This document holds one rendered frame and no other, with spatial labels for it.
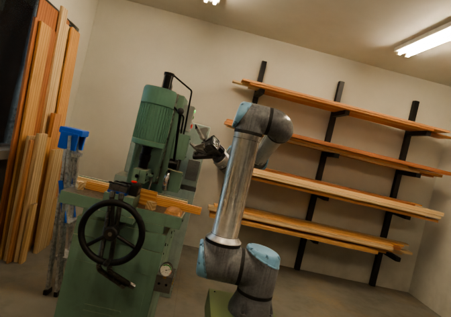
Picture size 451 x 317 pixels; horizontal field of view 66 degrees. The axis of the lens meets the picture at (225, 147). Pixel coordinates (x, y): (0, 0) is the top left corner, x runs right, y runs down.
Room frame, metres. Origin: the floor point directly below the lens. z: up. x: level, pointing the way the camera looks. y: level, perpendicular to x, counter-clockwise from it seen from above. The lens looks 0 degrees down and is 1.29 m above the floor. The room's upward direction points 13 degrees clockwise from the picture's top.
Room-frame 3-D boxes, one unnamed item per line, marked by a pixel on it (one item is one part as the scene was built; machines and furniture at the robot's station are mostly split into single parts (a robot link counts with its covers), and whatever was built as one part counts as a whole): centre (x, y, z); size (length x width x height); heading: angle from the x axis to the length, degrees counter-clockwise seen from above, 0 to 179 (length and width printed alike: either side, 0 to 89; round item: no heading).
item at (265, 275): (1.43, -0.25, 0.83); 0.17 x 0.15 x 0.18; 92
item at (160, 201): (1.83, 0.36, 0.92); 0.62 x 0.02 x 0.04; 92
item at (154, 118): (1.83, 0.40, 1.35); 0.18 x 0.18 x 0.31
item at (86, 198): (1.72, 0.43, 0.87); 0.61 x 0.30 x 0.06; 92
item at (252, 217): (4.04, -1.26, 1.20); 2.71 x 0.56 x 2.40; 95
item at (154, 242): (1.95, 0.41, 0.76); 0.57 x 0.45 x 0.09; 2
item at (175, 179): (2.02, 0.25, 1.02); 0.09 x 0.07 x 0.12; 92
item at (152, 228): (1.77, 0.40, 0.82); 0.40 x 0.21 x 0.04; 92
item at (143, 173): (1.85, 0.40, 1.03); 0.14 x 0.07 x 0.09; 2
